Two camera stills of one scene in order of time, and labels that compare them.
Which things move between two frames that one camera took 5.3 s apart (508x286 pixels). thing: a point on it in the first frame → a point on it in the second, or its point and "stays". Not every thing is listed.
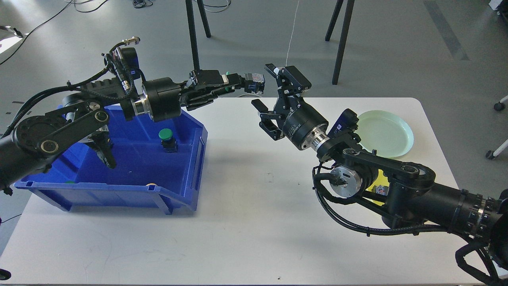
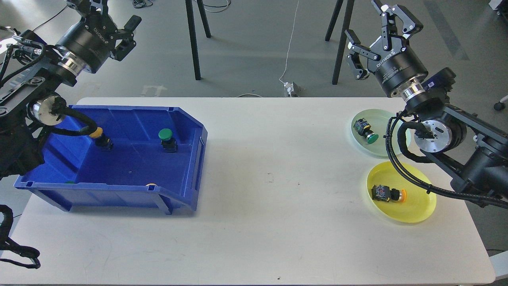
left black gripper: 164,95 → 89,39
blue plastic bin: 158,164 stays
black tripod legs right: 348,19 stays
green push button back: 169,144 stays
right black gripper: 296,118 → 394,64
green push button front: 252,82 → 372,138
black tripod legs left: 193,30 stays
